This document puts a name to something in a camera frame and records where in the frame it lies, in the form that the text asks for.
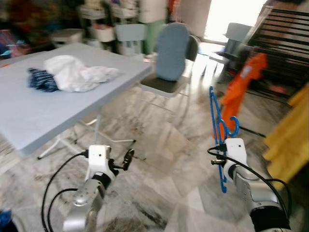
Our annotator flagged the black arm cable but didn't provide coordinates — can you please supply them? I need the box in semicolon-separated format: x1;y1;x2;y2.
41;151;90;232
208;147;293;218

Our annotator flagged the white storage trolley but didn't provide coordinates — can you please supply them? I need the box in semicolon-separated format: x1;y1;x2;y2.
77;5;116;49

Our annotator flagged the pale green hanging garment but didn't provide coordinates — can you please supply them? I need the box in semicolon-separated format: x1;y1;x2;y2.
145;19;167;54

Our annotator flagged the blue plastic clothes hanger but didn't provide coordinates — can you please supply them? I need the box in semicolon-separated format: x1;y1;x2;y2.
209;86;240;194

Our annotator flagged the orange t-shirt with round badge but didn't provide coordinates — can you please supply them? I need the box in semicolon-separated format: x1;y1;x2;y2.
221;52;267;121

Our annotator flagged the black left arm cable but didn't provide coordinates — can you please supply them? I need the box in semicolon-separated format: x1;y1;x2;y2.
41;151;90;232

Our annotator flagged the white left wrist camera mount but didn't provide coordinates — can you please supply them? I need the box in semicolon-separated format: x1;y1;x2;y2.
87;145;112;178

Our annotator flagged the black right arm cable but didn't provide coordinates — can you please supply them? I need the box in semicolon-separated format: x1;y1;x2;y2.
208;147;293;218

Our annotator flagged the pale grey child chair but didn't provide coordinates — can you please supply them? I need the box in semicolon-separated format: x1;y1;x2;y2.
210;23;252;83
115;23;147;56

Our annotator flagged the blue plaid cloth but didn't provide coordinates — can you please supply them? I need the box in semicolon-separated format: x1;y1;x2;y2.
28;68;59;93

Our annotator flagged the grey round bin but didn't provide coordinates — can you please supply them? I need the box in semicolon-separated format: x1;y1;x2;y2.
51;28;84;46

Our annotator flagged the white shirt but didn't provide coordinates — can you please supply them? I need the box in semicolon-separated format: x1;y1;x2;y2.
43;55;120;92

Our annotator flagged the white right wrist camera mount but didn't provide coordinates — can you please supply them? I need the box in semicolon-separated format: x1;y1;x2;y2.
225;138;248;167

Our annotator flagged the black metal drying rack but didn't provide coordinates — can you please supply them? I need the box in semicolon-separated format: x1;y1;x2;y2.
241;7;309;102

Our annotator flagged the large grey folding table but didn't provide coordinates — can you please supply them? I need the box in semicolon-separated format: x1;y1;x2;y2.
0;43;153;160

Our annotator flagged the dark seat folding chair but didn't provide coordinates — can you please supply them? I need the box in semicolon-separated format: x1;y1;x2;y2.
140;34;199;126

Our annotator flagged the yellow t-shirt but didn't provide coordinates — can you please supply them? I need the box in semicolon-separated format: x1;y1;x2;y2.
263;83;309;189

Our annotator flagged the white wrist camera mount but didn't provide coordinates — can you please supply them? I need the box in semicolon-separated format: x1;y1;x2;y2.
225;138;248;167
87;145;112;178

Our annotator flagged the blue chair cushion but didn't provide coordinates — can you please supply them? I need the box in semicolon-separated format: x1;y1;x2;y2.
155;23;190;82

